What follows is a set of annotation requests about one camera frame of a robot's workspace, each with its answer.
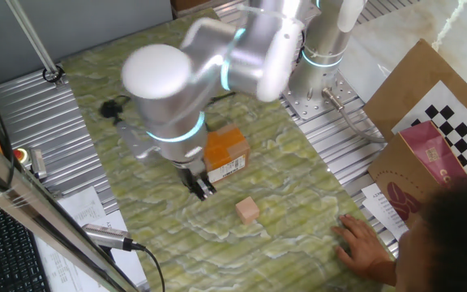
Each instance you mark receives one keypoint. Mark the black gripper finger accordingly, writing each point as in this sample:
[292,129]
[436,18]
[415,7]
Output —
[199,192]
[208,188]

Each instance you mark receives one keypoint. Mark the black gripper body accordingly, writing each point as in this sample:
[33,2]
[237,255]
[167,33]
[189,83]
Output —
[193,172]

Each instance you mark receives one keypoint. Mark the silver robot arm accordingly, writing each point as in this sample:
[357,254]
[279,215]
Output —
[160,101]

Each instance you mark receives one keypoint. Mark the person's bare forearm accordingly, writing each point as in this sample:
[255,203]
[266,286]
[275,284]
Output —
[387,273]

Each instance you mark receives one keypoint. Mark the person's bare hand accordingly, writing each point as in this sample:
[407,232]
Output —
[361,247]

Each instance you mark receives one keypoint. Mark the cardboard box with orange tape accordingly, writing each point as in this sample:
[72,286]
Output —
[227,152]

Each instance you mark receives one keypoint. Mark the small wooden cube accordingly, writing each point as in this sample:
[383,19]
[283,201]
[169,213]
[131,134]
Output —
[247,211]

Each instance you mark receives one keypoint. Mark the green marble pattern mat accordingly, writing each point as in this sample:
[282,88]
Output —
[95,101]

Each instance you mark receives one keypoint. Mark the silver ribbed metal block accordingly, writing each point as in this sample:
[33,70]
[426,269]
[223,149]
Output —
[39,164]

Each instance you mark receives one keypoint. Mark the brown cardboard box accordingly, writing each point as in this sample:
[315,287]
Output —
[189,4]

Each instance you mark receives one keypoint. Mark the red emergency stop button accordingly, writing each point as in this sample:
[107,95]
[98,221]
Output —
[20,155]

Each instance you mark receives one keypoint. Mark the black computer keyboard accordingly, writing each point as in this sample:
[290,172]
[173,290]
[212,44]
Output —
[14,251]

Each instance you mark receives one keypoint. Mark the pink Costa box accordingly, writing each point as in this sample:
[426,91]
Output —
[412,174]

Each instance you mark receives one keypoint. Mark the thin metal pole with clamp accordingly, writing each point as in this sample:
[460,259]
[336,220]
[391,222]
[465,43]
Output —
[35,42]

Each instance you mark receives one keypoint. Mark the large brown cardboard sheet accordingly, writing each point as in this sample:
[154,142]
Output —
[408,85]

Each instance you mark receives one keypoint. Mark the person's dark haired head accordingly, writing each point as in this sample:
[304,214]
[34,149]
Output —
[456,235]

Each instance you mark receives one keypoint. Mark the white marble pattern sheet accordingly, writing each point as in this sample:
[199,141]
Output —
[412,28]

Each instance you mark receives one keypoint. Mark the checkerboard calibration sheet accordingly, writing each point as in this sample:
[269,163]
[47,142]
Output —
[460,130]

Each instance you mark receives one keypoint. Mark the wrist camera with silver bracket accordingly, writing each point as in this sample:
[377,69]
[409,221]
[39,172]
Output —
[136,140]

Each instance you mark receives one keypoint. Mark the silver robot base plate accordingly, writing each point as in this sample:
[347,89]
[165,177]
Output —
[318,105]

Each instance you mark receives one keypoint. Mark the aluminium frame bar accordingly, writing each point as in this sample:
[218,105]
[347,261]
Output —
[35,207]

